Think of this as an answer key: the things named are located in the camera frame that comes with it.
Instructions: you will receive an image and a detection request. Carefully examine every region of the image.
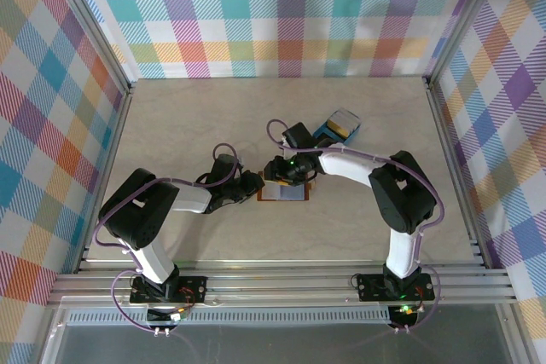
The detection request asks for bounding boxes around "brown leather card holder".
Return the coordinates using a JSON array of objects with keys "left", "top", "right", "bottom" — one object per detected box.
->
[{"left": 258, "top": 182, "right": 319, "bottom": 204}]

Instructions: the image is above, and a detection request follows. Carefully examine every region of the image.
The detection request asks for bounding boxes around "stack of cards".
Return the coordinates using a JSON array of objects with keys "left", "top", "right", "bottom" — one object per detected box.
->
[{"left": 324, "top": 110, "right": 360, "bottom": 137}]

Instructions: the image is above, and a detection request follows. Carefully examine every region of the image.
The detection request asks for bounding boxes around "blue plastic card tray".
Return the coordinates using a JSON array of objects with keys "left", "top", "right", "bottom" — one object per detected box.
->
[{"left": 313, "top": 109, "right": 362, "bottom": 146}]

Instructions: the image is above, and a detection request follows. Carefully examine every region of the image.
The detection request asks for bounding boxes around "grey metal panel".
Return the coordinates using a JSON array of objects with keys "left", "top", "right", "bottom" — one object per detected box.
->
[{"left": 40, "top": 303, "right": 532, "bottom": 364}]

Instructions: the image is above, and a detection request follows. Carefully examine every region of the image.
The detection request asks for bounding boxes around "purple cable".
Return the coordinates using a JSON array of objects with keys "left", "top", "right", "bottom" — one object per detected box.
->
[
  {"left": 265, "top": 118, "right": 446, "bottom": 335},
  {"left": 93, "top": 142, "right": 240, "bottom": 336}
]

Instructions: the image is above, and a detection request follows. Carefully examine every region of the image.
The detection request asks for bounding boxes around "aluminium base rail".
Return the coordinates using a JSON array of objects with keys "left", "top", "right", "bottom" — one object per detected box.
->
[{"left": 49, "top": 259, "right": 520, "bottom": 308}]

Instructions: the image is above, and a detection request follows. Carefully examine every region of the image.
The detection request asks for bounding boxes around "aluminium side rail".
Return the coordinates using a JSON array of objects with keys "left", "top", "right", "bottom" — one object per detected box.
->
[
  {"left": 423, "top": 78, "right": 491, "bottom": 269},
  {"left": 74, "top": 82, "right": 137, "bottom": 275}
]

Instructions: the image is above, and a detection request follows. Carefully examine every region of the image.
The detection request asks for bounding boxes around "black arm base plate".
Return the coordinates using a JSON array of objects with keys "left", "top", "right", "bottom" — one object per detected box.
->
[
  {"left": 129, "top": 274, "right": 209, "bottom": 305},
  {"left": 356, "top": 272, "right": 436, "bottom": 302}
]

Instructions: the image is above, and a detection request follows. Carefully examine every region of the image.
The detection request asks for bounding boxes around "grey slotted cable duct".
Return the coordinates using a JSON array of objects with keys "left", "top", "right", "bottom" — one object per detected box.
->
[{"left": 63, "top": 310, "right": 393, "bottom": 326}]

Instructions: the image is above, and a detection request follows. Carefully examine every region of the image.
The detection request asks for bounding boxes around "aluminium frame post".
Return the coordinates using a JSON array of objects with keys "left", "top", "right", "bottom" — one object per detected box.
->
[
  {"left": 421, "top": 0, "right": 515, "bottom": 90},
  {"left": 40, "top": 0, "right": 137, "bottom": 99}
]

